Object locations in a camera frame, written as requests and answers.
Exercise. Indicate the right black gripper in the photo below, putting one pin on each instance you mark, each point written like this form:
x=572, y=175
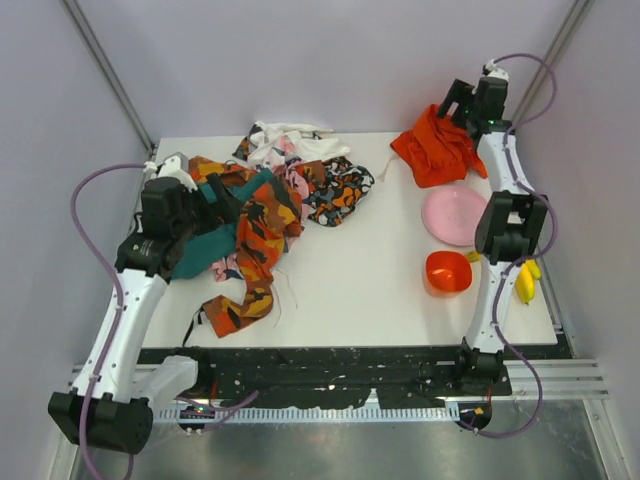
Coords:
x=460, y=101

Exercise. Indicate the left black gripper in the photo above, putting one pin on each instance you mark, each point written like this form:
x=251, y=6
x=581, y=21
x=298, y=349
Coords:
x=211, y=198

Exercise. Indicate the orange camouflage cloth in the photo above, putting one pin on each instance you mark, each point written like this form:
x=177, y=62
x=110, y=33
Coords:
x=270, y=217

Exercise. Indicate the plain orange cloth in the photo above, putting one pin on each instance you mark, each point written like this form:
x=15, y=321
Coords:
x=436, y=151

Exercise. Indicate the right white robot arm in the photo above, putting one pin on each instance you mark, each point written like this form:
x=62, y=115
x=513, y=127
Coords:
x=508, y=231

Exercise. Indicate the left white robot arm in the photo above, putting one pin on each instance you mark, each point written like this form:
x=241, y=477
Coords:
x=105, y=407

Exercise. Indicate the teal cloth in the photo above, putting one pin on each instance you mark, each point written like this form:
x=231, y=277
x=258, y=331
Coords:
x=203, y=250

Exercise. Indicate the white pink patterned cloth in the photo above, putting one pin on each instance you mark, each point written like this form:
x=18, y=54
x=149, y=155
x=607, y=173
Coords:
x=293, y=153

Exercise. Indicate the black orange white patterned cloth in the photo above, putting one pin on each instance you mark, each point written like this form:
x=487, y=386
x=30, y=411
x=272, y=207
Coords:
x=345, y=185

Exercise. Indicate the pink plate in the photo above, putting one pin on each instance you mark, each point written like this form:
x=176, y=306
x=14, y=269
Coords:
x=451, y=214

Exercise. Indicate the orange plastic bowl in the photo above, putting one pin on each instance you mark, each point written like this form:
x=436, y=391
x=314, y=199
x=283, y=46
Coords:
x=447, y=273

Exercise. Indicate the yellow banana bunch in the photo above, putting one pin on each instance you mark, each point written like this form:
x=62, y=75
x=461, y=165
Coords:
x=519, y=280

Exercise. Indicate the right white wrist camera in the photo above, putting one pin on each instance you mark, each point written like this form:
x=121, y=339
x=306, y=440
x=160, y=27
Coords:
x=492, y=70

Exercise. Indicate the right aluminium frame post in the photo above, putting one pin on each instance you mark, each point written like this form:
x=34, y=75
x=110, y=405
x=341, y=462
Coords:
x=546, y=66

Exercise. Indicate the aluminium frame post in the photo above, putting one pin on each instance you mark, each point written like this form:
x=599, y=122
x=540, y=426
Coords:
x=546, y=66
x=86, y=32

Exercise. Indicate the white slotted cable duct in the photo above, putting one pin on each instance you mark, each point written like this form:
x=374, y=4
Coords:
x=369, y=413

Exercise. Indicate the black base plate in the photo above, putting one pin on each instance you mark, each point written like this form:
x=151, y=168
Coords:
x=206, y=357

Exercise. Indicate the left aluminium frame post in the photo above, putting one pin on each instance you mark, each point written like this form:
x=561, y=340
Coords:
x=86, y=32

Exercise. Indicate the aluminium rail profile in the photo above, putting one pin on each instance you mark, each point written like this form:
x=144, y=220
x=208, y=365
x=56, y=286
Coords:
x=550, y=382

